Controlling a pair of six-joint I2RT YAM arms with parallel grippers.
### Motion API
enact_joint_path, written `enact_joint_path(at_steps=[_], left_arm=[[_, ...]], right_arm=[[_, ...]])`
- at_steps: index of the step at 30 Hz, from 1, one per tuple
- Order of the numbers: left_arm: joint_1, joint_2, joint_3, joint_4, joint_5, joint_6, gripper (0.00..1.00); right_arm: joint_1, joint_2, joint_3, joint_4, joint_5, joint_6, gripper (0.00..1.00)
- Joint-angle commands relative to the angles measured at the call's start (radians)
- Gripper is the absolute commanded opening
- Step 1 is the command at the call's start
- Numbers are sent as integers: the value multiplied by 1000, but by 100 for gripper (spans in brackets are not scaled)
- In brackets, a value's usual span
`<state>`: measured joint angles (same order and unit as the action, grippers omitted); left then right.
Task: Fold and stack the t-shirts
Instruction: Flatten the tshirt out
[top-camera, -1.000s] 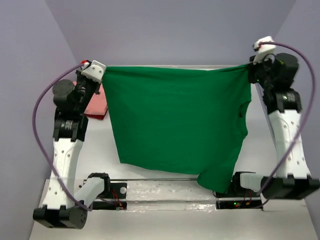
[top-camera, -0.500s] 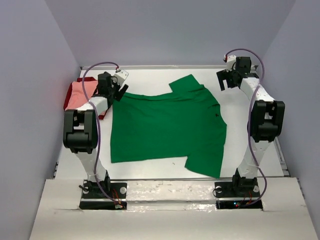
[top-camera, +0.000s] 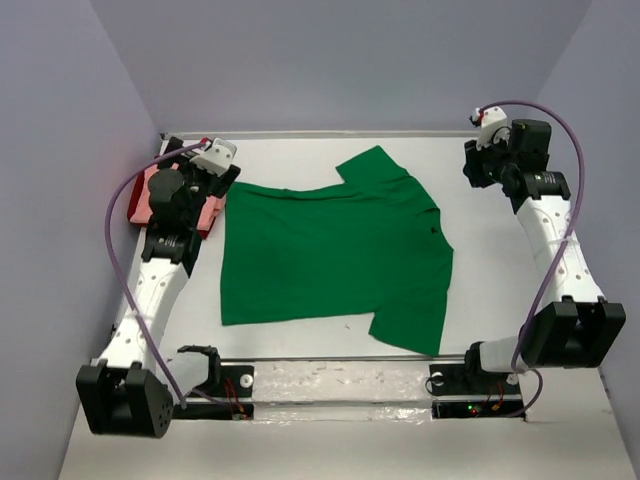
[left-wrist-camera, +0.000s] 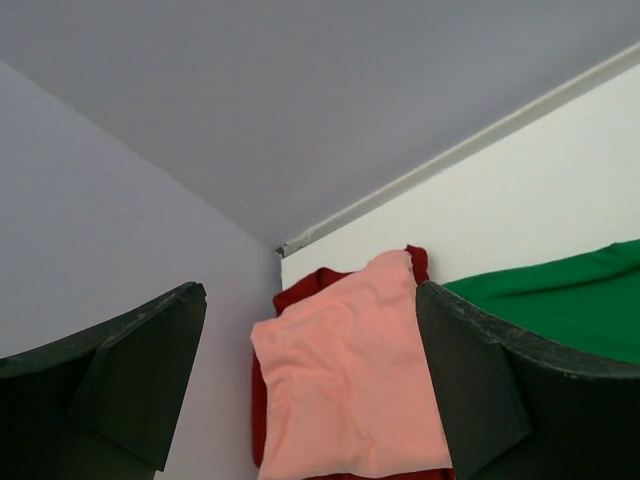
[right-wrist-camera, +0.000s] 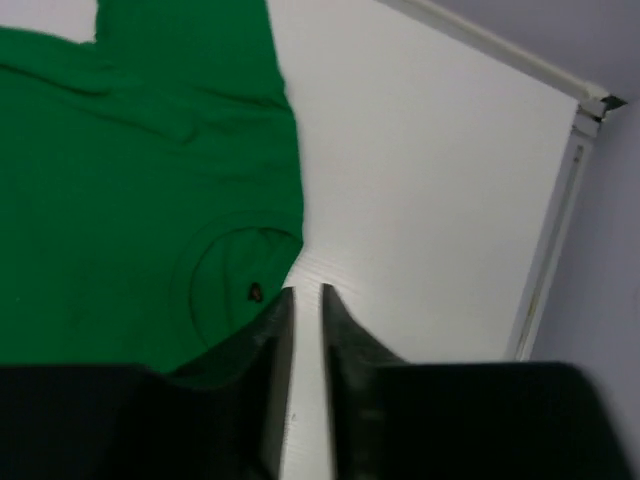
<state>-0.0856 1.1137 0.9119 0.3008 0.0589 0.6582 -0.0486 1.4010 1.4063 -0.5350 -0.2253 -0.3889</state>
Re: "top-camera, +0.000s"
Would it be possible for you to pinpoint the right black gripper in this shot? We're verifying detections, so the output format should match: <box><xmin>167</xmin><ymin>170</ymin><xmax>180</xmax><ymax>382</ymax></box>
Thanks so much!
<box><xmin>463</xmin><ymin>132</ymin><xmax>517</xmax><ymax>189</ymax></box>

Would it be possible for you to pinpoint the white foam front board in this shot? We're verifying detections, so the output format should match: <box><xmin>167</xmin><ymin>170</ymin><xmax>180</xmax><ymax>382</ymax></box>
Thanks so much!
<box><xmin>57</xmin><ymin>355</ymin><xmax>619</xmax><ymax>480</ymax></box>

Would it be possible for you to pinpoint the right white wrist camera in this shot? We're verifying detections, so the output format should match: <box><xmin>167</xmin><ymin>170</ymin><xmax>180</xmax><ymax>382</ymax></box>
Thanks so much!
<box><xmin>469</xmin><ymin>106</ymin><xmax>511</xmax><ymax>151</ymax></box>

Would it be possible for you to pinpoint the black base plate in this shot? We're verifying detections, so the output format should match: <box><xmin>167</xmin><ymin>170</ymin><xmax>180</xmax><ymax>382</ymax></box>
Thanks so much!
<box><xmin>173</xmin><ymin>364</ymin><xmax>255</xmax><ymax>421</ymax></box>
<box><xmin>425</xmin><ymin>363</ymin><xmax>524</xmax><ymax>420</ymax></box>

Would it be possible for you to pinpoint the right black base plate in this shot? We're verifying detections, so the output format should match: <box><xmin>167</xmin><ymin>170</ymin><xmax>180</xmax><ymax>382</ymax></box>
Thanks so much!
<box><xmin>425</xmin><ymin>363</ymin><xmax>524</xmax><ymax>420</ymax></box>

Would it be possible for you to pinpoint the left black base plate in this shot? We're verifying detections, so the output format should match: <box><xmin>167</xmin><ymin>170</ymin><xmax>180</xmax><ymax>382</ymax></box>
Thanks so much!
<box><xmin>173</xmin><ymin>364</ymin><xmax>255</xmax><ymax>421</ymax></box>

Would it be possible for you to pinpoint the aluminium table frame rail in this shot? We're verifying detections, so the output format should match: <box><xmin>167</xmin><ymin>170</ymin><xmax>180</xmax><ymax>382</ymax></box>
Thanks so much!
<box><xmin>160</xmin><ymin>130</ymin><xmax>478</xmax><ymax>142</ymax></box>

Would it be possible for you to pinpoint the green t shirt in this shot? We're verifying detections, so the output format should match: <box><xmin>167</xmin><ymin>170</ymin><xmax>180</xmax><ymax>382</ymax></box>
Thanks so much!
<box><xmin>220</xmin><ymin>146</ymin><xmax>454</xmax><ymax>356</ymax></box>

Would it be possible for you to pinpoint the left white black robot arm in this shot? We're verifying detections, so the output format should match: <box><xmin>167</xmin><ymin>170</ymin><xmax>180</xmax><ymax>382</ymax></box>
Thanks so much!
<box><xmin>76</xmin><ymin>137</ymin><xmax>240</xmax><ymax>438</ymax></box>

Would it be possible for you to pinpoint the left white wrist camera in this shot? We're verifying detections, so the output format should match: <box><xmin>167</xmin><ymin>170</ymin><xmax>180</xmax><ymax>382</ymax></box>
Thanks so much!
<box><xmin>187</xmin><ymin>138</ymin><xmax>237</xmax><ymax>176</ymax></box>

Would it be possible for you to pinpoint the dark red folded t shirt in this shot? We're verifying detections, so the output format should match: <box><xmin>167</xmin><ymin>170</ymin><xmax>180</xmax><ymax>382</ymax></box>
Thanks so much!
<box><xmin>127</xmin><ymin>154</ymin><xmax>226</xmax><ymax>238</ymax></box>

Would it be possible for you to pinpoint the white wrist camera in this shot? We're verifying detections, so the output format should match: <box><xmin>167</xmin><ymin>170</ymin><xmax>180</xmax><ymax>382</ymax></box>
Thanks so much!
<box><xmin>469</xmin><ymin>106</ymin><xmax>511</xmax><ymax>151</ymax></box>
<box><xmin>187</xmin><ymin>138</ymin><xmax>237</xmax><ymax>176</ymax></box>

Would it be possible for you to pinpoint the pink folded t shirt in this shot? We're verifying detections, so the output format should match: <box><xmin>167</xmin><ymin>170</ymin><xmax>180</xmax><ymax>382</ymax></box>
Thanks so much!
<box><xmin>127</xmin><ymin>162</ymin><xmax>229</xmax><ymax>234</ymax></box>

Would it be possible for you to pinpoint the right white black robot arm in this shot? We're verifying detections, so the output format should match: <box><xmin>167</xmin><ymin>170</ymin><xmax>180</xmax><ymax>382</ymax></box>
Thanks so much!
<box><xmin>460</xmin><ymin>107</ymin><xmax>626</xmax><ymax>392</ymax></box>

